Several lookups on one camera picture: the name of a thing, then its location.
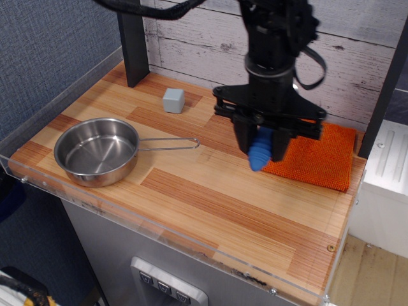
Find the dark vertical post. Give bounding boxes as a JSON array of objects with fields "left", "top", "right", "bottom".
[
  {"left": 358, "top": 20, "right": 407, "bottom": 159},
  {"left": 117, "top": 13, "right": 150, "bottom": 87}
]

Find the orange folded cloth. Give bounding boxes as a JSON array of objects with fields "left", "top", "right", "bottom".
[{"left": 262, "top": 123, "right": 356, "bottom": 192}]

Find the white side cabinet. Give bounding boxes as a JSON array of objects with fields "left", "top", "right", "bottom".
[{"left": 349, "top": 120, "right": 407, "bottom": 258}]

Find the black braided cable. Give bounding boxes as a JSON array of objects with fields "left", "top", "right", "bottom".
[{"left": 92, "top": 0, "right": 208, "bottom": 21}]

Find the grey plastic cube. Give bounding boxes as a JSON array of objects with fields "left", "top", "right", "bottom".
[{"left": 163, "top": 88, "right": 185, "bottom": 113}]

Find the silver button control panel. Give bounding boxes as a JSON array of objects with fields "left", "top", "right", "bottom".
[{"left": 130, "top": 256, "right": 209, "bottom": 305}]

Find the clear acrylic table guard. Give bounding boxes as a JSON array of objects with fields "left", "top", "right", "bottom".
[{"left": 6, "top": 64, "right": 366, "bottom": 305}]

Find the dark left vertical post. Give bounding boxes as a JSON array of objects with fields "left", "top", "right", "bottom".
[{"left": 117, "top": 13, "right": 150, "bottom": 87}]

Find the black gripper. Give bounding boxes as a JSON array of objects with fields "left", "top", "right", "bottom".
[{"left": 213, "top": 74, "right": 326, "bottom": 161}]

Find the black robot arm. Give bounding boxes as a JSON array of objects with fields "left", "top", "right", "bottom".
[{"left": 213, "top": 1, "right": 327, "bottom": 162}]

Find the dark right vertical post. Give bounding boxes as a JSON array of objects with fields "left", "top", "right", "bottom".
[{"left": 358, "top": 20, "right": 407, "bottom": 159}]

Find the blue handled metal spoon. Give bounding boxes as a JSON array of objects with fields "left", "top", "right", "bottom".
[{"left": 247, "top": 127, "right": 275, "bottom": 171}]

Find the steel pan with wire handle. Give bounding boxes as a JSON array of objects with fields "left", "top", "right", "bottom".
[{"left": 54, "top": 118, "right": 200, "bottom": 187}]

